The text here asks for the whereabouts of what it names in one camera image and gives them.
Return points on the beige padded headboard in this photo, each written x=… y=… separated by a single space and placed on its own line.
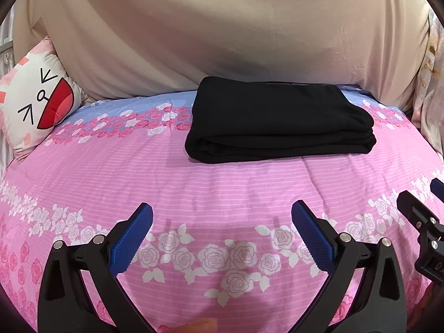
x=121 y=48

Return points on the cat face cushion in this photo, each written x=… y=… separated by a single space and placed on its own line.
x=36 y=95

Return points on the floral beige pillow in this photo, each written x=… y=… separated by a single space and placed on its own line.
x=428 y=99

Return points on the black pants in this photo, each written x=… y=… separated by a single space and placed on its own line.
x=235 y=121

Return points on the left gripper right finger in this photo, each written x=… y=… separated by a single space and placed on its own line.
x=379 y=304

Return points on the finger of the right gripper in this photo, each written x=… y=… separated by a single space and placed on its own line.
x=437 y=187
x=426 y=223

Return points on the pink floral bed quilt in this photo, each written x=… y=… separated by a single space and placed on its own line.
x=222 y=243

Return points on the person's left hand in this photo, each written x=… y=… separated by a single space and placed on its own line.
x=203 y=326

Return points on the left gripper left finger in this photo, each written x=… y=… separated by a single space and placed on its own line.
x=64 y=304

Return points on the person's right hand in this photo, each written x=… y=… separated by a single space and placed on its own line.
x=427 y=316

